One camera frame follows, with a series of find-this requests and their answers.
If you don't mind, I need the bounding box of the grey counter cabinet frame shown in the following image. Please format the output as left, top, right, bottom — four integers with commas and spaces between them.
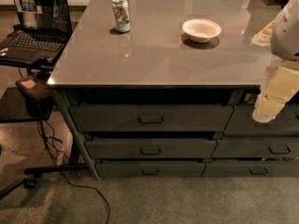
54, 89, 299, 177

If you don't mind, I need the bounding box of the black device with sticky note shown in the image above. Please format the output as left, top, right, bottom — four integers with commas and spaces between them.
15, 73, 54, 117

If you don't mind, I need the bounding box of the grey drawer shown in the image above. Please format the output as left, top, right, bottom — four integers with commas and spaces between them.
212, 137, 299, 159
224, 105, 299, 136
96, 161, 206, 177
203, 161, 299, 177
85, 138, 217, 159
69, 105, 233, 132

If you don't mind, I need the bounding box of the brown item at counter edge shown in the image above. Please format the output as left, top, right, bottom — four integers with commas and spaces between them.
251, 21, 274, 47

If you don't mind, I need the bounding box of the black floor cable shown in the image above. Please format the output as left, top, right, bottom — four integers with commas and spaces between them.
37, 120, 112, 224

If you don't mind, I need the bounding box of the green white soda can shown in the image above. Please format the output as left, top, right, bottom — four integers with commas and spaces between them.
112, 0, 131, 33

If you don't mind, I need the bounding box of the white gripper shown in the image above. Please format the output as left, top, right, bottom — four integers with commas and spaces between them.
252, 61, 299, 123

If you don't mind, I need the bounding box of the black laptop stand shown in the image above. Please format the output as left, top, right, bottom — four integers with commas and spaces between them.
0, 64, 88, 199

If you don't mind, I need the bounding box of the white paper bowl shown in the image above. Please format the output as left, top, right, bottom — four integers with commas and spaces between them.
182, 19, 221, 43

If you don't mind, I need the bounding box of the black open laptop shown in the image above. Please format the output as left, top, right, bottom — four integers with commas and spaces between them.
0, 0, 72, 66

